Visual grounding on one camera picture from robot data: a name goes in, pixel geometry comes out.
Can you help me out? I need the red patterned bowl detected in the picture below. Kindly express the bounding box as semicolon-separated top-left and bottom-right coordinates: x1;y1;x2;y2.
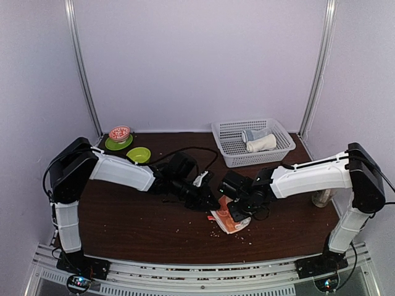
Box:
109;126;130;142

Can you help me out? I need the aluminium front rail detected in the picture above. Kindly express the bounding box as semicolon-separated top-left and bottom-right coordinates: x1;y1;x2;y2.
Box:
24;242;380;296

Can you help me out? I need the right aluminium post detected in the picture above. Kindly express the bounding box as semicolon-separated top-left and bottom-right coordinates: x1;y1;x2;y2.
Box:
299;0;338;139

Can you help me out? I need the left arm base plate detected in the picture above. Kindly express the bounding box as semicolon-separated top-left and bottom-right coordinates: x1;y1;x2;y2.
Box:
56;257;110;280

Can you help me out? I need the white towel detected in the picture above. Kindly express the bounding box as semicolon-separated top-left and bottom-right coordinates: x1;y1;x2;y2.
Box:
246;134;277;153

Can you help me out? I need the green plate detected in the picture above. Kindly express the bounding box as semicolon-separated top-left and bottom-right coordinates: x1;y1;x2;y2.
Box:
104;134;133;151

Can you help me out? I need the rolled grey towel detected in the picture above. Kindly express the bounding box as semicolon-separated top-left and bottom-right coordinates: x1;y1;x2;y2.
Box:
241;128;272;143

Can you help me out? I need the aluminium post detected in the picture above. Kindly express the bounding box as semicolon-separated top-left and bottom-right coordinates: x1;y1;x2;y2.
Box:
64;0;104;138
299;0;338;139

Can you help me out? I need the white plastic basket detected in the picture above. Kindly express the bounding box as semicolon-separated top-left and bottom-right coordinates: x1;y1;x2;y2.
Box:
211;118;296;168

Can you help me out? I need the green bowl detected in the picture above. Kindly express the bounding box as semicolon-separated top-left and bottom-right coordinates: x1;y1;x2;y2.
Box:
126;147;151;165

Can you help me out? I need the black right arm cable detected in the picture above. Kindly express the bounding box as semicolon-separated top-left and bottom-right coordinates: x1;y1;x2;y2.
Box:
336;154;395;287

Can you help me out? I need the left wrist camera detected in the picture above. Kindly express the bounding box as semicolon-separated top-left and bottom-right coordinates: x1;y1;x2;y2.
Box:
167;152;197;179

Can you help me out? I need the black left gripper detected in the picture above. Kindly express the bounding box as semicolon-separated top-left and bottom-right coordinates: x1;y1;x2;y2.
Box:
171;176;221;210

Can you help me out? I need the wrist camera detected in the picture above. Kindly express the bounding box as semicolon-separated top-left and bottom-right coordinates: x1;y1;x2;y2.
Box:
167;152;197;179
218;170;252;200

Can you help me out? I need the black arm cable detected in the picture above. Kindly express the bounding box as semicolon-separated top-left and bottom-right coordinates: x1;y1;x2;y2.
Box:
41;146;218;201
336;154;395;287

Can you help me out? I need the left aluminium post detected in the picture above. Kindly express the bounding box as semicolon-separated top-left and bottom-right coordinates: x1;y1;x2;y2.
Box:
64;0;104;138

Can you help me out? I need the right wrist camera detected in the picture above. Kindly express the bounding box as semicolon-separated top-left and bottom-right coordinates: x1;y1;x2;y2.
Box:
218;170;252;200

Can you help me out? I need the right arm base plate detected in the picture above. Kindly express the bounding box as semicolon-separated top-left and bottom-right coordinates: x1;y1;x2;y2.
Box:
294;255;349;279

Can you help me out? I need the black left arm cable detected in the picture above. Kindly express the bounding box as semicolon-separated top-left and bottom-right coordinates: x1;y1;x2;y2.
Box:
41;146;218;201

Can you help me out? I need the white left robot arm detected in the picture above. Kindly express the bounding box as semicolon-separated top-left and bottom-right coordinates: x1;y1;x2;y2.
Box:
42;137;220;274

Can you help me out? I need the orange patterned towel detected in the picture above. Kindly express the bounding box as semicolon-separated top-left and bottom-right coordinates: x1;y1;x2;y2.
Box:
207;195;251;234

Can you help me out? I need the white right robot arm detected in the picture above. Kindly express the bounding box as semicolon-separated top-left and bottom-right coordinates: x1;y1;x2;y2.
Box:
218;142;386;273

